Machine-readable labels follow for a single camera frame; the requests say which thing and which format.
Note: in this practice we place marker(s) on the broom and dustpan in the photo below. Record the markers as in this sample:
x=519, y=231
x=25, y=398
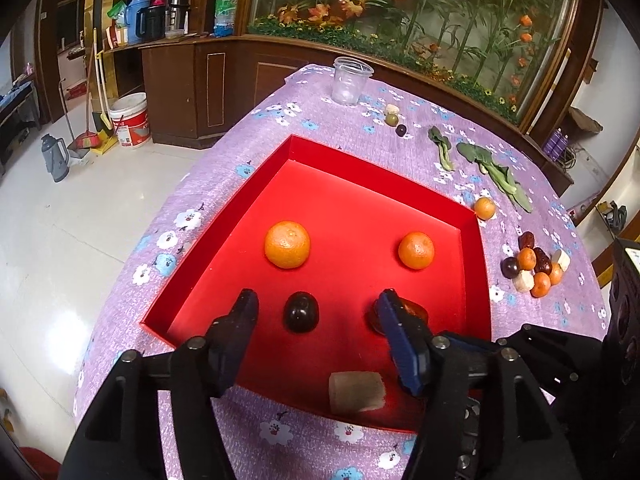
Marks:
x=96, y=137

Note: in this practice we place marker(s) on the large dark red date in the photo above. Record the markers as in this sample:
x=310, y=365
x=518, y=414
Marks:
x=543, y=261

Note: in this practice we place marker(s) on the red tray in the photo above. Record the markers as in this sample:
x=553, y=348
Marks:
x=356, y=214

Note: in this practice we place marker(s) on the edge orange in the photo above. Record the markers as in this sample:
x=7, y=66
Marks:
x=287, y=245

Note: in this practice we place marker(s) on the small orange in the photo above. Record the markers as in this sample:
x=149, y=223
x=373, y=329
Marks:
x=485, y=208

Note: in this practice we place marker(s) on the clear plastic cup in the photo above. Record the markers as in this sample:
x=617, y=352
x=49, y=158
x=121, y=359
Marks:
x=350, y=77

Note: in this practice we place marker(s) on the blue jug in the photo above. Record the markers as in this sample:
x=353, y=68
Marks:
x=133, y=14

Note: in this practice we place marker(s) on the green label water bottle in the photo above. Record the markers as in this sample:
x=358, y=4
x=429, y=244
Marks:
x=224, y=17

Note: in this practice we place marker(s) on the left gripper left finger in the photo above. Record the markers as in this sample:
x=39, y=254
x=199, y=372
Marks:
x=228, y=338

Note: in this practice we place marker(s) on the purple floral tablecloth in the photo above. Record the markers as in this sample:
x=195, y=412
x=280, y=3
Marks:
x=269, y=440

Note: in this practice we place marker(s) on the flower aquarium display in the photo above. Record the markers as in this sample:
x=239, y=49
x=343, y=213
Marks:
x=502, y=54

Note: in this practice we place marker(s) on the white red bucket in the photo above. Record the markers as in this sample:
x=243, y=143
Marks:
x=130, y=119

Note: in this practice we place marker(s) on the grey floor thermos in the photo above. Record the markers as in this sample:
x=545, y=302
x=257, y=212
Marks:
x=56, y=157

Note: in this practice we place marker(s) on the purple bottles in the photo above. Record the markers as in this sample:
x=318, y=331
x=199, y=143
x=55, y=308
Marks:
x=556, y=144

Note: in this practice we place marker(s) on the bok choy leaf bunch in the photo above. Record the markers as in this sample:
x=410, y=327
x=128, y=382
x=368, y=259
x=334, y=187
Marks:
x=502, y=176

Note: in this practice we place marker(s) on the speckled orange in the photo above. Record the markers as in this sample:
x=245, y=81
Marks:
x=527, y=259

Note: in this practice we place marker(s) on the small beige piece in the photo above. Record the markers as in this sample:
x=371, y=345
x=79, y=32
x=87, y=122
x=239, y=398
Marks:
x=392, y=109

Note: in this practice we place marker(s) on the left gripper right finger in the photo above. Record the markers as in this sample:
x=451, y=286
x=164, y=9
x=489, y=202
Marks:
x=408, y=342

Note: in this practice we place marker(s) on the round sugarcane piece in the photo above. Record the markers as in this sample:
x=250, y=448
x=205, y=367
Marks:
x=524, y=281

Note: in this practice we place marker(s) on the wooden cabinet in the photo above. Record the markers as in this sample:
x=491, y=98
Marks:
x=198, y=88

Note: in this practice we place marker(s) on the green grape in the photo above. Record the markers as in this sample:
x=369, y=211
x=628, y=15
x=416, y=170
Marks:
x=392, y=120

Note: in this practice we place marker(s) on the small bok choy stalk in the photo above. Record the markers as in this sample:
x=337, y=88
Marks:
x=443, y=145

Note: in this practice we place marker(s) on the dark plum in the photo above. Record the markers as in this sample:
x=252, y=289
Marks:
x=301, y=313
x=509, y=267

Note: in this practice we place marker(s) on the steel thermos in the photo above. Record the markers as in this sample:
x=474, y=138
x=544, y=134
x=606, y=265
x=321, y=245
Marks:
x=176, y=18

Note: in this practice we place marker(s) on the black kettle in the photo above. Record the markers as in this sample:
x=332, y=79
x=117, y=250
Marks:
x=150, y=23

